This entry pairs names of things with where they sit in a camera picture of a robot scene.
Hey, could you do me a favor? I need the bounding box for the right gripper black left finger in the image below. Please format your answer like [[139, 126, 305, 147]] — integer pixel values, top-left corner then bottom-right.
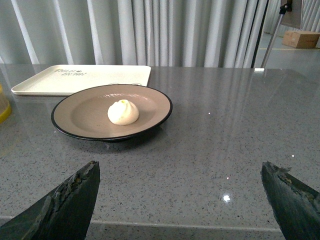
[[0, 161, 100, 240]]

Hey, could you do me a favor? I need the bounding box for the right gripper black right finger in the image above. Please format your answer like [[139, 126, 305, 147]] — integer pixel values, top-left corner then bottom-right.
[[261, 161, 320, 240]]

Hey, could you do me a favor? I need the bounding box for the brown plate with black rim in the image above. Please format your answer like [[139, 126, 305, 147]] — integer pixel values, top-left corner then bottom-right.
[[51, 84, 173, 142]]

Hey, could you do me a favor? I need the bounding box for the white steamed bun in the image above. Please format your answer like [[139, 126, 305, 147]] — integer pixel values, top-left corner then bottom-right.
[[107, 99, 140, 126]]

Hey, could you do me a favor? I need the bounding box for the white bear-print tray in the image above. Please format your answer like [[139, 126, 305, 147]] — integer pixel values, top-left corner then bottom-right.
[[11, 64, 151, 96]]

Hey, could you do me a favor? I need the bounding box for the yellow-rimmed bamboo steamer basket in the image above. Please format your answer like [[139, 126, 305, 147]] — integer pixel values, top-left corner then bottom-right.
[[0, 85, 12, 124]]

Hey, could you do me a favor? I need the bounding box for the cardboard box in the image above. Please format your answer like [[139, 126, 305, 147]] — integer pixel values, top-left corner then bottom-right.
[[282, 31, 320, 49]]

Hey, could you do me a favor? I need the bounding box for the metal tripod leg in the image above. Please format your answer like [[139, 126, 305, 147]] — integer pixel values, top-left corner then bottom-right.
[[260, 0, 293, 69]]

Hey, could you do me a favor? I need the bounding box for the grey pleated curtain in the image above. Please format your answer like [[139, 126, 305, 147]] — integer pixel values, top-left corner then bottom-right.
[[0, 0, 269, 68]]

